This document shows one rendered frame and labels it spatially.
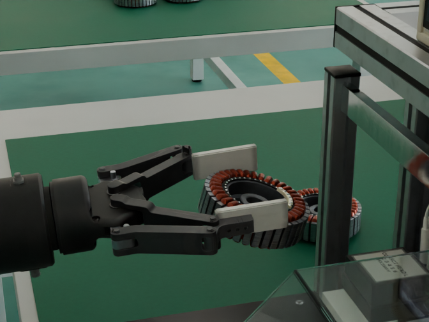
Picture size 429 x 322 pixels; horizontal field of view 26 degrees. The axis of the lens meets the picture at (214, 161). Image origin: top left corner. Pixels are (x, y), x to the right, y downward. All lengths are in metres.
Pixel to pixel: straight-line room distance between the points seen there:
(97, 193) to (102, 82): 3.24
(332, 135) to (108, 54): 1.18
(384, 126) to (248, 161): 0.16
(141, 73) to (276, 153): 2.75
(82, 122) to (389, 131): 0.89
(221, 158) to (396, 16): 0.23
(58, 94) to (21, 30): 1.78
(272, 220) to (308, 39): 1.40
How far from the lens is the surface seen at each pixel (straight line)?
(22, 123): 1.71
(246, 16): 2.36
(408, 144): 0.87
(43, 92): 4.08
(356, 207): 1.30
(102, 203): 0.92
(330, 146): 1.03
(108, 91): 4.06
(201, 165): 0.98
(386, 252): 0.92
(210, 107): 1.75
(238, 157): 0.99
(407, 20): 0.98
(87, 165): 1.52
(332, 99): 1.01
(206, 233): 0.85
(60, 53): 2.13
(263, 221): 0.89
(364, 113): 0.95
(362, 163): 1.53
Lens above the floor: 1.37
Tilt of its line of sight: 24 degrees down
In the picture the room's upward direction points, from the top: straight up
